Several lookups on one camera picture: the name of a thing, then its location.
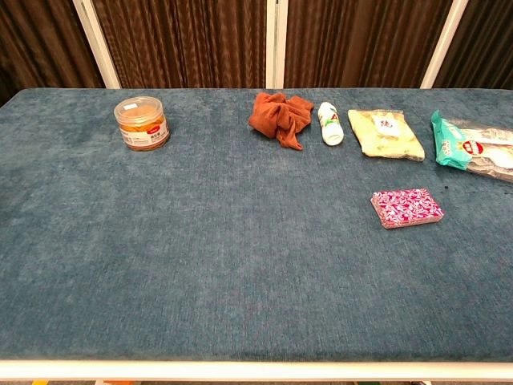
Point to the pink patterned tissue pack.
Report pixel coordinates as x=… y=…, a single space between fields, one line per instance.
x=405 y=207

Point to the white frame post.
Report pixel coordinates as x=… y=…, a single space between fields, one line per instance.
x=276 y=44
x=444 y=44
x=96 y=44

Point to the rust orange crumpled cloth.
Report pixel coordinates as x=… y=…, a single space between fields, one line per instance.
x=276 y=114

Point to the green and clear snack package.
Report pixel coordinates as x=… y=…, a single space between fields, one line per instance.
x=452 y=144

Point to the blue fabric table cover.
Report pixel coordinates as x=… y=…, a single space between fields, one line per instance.
x=200 y=240

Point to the white table edge bar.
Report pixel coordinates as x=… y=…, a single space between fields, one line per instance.
x=240 y=370

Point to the small white plastic bottle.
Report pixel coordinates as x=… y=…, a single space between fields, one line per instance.
x=330 y=125

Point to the clear jar with orange snacks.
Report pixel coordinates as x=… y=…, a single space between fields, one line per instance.
x=142 y=124

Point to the brown pleated curtain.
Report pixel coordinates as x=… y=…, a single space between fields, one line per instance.
x=180 y=40

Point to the yellow snack bag white label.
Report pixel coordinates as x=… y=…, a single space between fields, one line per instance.
x=384 y=141

